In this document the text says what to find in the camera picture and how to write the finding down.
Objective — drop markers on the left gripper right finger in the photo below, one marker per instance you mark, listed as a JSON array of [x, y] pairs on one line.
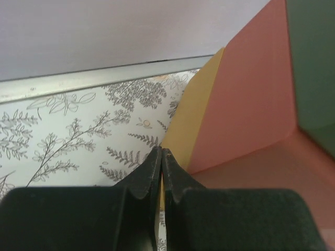
[[253, 219]]

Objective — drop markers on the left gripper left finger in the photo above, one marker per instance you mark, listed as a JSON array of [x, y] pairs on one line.
[[124, 216]]

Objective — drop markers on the yellow drawer box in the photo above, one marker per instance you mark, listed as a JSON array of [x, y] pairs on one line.
[[191, 115]]

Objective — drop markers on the red drawer box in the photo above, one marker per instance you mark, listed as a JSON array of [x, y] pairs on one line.
[[249, 136]]

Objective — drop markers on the green drawer box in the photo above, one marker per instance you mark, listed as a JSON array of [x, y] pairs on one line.
[[311, 33]]

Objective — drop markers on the floral table mat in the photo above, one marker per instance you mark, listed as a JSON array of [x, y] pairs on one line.
[[89, 137]]

